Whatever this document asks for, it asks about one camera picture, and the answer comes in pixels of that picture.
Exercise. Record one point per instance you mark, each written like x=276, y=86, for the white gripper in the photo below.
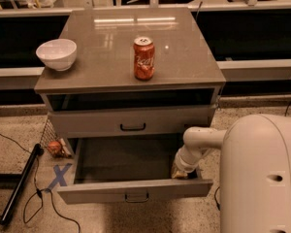
x=185, y=164

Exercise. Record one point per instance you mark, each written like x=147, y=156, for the grey drawer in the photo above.
x=131, y=169
x=120, y=122

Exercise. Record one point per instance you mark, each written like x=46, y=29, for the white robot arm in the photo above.
x=255, y=171

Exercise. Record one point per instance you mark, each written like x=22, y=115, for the grey drawer cabinet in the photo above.
x=102, y=77

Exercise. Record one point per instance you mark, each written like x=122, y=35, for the blue tape cross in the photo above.
x=59, y=179

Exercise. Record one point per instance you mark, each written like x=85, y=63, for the mesh bag with onion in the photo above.
x=52, y=143

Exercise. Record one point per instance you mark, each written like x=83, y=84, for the orange soda can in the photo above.
x=144, y=52

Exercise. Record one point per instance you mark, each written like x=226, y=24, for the black floor bar left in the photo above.
x=7, y=214

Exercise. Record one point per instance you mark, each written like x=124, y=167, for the white bowl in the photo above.
x=58, y=54

